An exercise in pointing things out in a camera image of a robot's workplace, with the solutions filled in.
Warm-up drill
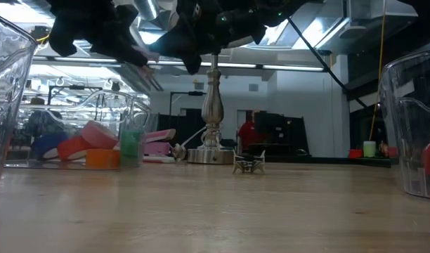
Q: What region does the green cup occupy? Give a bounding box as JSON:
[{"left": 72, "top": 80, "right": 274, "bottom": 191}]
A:
[{"left": 363, "top": 141, "right": 377, "bottom": 158}]

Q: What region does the clear lamp cord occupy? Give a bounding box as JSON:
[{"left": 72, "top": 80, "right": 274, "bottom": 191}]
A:
[{"left": 171, "top": 125, "right": 211, "bottom": 162}]

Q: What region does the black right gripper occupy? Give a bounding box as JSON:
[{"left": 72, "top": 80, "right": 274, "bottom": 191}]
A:
[{"left": 148, "top": 0, "right": 307, "bottom": 75}]

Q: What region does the long ceiling light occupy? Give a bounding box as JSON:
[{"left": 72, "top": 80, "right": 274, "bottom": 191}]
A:
[{"left": 32, "top": 55, "right": 331, "bottom": 73}]

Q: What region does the red tape roll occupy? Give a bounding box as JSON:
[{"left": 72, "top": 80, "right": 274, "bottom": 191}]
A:
[{"left": 56, "top": 136, "right": 96, "bottom": 162}]

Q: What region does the yellow cable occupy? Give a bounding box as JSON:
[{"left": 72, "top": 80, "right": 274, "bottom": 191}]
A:
[{"left": 367, "top": 0, "right": 388, "bottom": 142}]

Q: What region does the orange tape roll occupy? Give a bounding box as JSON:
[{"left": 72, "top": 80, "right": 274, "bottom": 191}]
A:
[{"left": 84, "top": 148, "right": 122, "bottom": 171}]

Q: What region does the person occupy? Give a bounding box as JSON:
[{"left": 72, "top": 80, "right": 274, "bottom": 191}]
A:
[{"left": 237, "top": 111, "right": 268, "bottom": 153}]

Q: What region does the green tape roll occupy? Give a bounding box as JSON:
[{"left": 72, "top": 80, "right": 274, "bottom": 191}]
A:
[{"left": 119, "top": 129, "right": 145, "bottom": 168}]

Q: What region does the clear plastic bin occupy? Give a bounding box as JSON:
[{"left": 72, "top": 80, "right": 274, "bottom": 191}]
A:
[
  {"left": 378, "top": 48, "right": 430, "bottom": 201},
  {"left": 4, "top": 89, "right": 152, "bottom": 171},
  {"left": 0, "top": 10, "right": 39, "bottom": 193}
]

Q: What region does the silver lamp base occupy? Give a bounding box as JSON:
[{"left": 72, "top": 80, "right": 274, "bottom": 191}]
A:
[{"left": 186, "top": 52, "right": 237, "bottom": 165}]

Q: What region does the black cabinet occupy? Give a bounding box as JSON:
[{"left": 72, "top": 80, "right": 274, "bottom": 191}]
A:
[{"left": 253, "top": 110, "right": 310, "bottom": 158}]

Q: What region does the pink stapler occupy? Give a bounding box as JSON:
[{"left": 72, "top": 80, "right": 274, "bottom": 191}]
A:
[{"left": 143, "top": 128, "right": 177, "bottom": 164}]

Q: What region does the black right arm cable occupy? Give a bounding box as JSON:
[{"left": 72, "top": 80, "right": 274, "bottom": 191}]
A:
[{"left": 287, "top": 17, "right": 369, "bottom": 108}]

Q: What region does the blue tape roll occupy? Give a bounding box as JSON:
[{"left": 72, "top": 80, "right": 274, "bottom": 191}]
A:
[{"left": 31, "top": 131, "right": 70, "bottom": 161}]

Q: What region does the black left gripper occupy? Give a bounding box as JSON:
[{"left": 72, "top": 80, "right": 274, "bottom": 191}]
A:
[{"left": 46, "top": 0, "right": 149, "bottom": 67}]

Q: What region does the pink tape roll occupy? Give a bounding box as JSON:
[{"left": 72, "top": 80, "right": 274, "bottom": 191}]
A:
[{"left": 79, "top": 120, "right": 119, "bottom": 150}]

